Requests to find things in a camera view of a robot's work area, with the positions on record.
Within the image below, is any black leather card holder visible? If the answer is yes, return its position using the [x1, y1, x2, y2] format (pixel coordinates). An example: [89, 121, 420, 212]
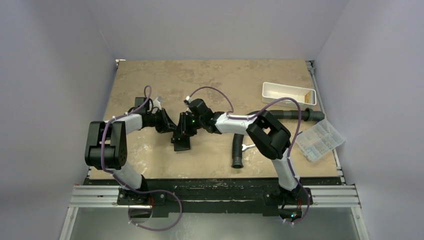
[171, 131, 191, 152]

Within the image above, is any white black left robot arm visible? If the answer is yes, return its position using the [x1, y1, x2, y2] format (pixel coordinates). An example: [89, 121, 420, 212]
[84, 96, 177, 205]

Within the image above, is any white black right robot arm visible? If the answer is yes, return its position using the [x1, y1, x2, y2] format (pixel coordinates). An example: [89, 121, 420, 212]
[171, 98, 301, 204]

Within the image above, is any silver open-end wrench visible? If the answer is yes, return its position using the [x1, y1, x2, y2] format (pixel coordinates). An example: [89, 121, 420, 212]
[241, 144, 256, 152]

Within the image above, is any white plastic tray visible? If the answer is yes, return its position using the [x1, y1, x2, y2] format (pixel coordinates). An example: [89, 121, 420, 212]
[261, 82, 318, 109]

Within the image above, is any clear plastic organizer box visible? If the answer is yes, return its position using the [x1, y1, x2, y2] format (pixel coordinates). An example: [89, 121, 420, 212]
[295, 119, 346, 163]

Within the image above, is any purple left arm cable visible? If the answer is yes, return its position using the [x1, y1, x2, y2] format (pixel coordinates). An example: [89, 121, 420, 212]
[100, 85, 184, 233]

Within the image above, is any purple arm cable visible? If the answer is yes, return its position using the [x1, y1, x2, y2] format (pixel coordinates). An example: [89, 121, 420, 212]
[100, 85, 184, 233]
[186, 86, 312, 226]

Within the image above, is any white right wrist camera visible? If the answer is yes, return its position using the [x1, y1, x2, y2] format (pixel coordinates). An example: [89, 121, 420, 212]
[183, 95, 192, 107]

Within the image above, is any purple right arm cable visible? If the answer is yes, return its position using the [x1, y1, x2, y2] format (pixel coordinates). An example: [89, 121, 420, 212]
[186, 86, 312, 226]

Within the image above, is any black aluminium base frame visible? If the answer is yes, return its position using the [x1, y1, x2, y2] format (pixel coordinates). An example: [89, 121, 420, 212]
[70, 178, 360, 218]

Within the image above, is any grey corrugated hose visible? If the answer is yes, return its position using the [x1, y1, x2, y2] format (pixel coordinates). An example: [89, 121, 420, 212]
[231, 107, 326, 170]

